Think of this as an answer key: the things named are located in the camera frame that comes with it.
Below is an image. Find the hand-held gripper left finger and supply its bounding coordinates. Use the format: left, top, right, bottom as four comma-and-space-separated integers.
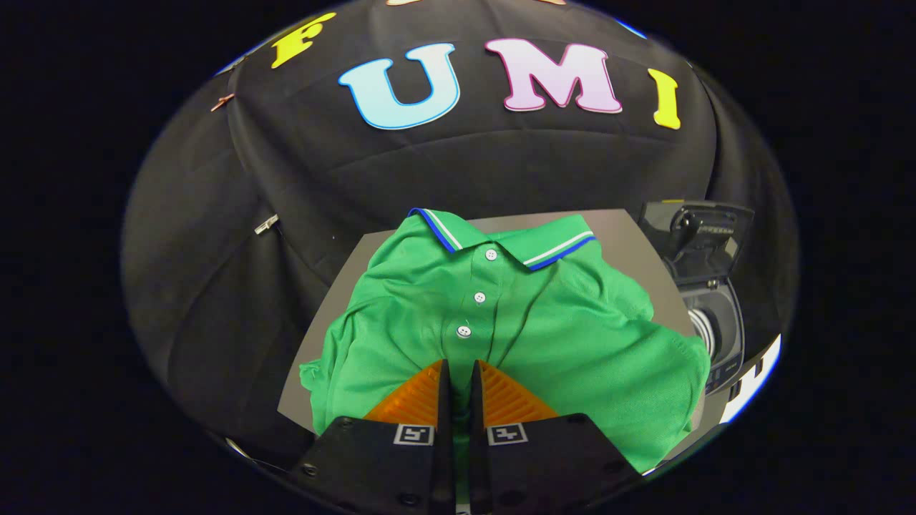
290, 360, 455, 515

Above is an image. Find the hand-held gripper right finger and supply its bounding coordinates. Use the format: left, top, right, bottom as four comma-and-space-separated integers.
469, 360, 641, 515

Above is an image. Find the green polo shirt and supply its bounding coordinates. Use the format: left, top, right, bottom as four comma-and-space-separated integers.
299, 207, 711, 474

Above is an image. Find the transparent washing machine lid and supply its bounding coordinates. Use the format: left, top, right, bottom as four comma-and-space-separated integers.
639, 201, 755, 287

